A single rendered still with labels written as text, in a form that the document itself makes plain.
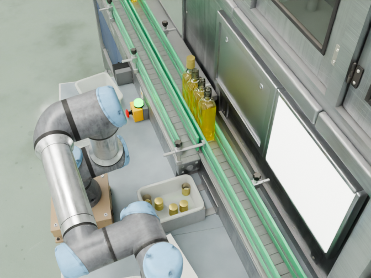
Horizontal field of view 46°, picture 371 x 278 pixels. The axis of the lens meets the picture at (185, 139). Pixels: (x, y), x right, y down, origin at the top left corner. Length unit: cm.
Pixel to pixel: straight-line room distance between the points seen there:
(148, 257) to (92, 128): 43
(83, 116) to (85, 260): 39
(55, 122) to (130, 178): 78
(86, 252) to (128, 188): 94
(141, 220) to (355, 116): 60
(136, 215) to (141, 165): 98
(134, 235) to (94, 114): 37
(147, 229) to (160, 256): 8
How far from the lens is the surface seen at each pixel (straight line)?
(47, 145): 111
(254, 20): 152
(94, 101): 115
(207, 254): 167
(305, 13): 129
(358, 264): 59
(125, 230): 92
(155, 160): 192
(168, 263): 86
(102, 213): 166
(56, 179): 104
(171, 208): 169
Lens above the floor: 223
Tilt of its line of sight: 48 degrees down
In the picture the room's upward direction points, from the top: straight up
